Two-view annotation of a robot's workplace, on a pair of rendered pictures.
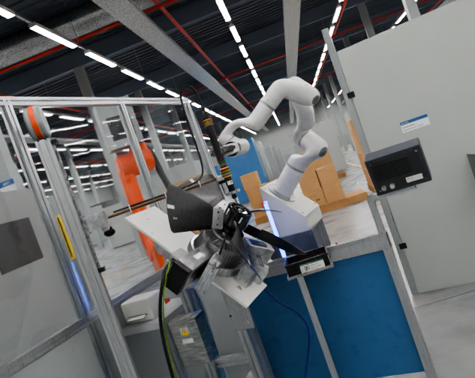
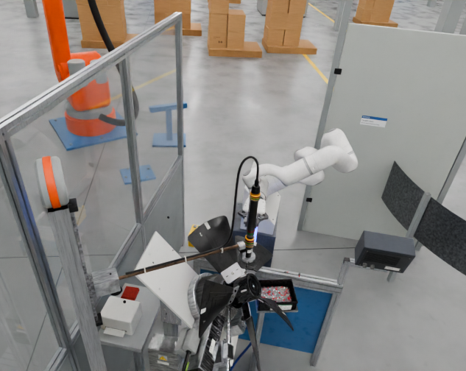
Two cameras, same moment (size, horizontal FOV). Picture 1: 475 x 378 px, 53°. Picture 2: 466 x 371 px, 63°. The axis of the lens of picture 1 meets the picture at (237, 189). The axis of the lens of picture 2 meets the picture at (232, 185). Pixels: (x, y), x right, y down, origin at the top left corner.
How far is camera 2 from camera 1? 166 cm
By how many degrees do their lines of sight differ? 36
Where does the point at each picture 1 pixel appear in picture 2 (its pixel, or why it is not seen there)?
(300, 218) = (269, 224)
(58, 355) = not seen: outside the picture
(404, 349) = (307, 341)
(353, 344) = (272, 327)
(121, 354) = not seen: outside the picture
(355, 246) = (313, 284)
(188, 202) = (217, 296)
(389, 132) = (350, 118)
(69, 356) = not seen: outside the picture
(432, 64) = (419, 82)
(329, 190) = (233, 37)
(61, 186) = (73, 259)
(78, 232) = (83, 299)
